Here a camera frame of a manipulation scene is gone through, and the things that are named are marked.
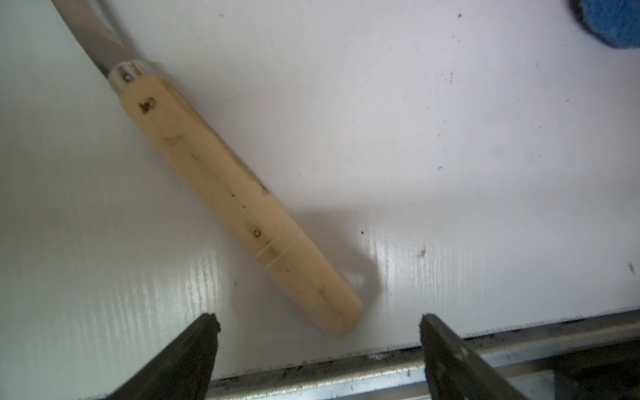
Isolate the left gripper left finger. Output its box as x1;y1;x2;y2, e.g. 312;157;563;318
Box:
108;313;221;399

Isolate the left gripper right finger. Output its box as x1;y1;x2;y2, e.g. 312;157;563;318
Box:
419;314;524;399

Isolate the blue microfiber rag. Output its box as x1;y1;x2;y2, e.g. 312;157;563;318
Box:
569;0;639;49

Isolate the aluminium front rail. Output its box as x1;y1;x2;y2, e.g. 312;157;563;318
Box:
207;311;639;399

